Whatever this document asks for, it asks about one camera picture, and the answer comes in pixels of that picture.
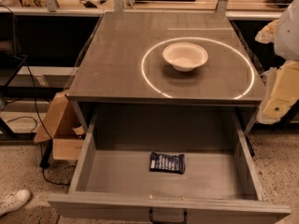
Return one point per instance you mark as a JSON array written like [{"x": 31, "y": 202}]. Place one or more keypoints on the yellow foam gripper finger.
[{"x": 282, "y": 92}]

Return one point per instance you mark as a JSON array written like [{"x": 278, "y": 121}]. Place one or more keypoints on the blue rxbar blueberry packet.
[{"x": 167, "y": 163}]

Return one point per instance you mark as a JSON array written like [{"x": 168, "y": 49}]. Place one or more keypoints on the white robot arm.
[{"x": 283, "y": 33}]

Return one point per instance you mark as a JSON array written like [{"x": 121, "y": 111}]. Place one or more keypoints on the grey cabinet counter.
[{"x": 125, "y": 73}]

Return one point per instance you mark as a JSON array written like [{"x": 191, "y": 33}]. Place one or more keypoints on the grey open top drawer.
[{"x": 220, "y": 185}]

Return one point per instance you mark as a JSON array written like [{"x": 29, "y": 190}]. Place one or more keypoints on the white paper bowl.
[{"x": 185, "y": 56}]

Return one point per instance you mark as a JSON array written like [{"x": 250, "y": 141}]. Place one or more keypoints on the brown cardboard box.
[{"x": 62, "y": 127}]

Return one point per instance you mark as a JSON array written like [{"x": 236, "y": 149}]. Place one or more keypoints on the white sneaker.
[{"x": 14, "y": 201}]

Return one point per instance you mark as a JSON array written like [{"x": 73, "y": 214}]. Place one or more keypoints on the black drawer handle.
[{"x": 168, "y": 217}]

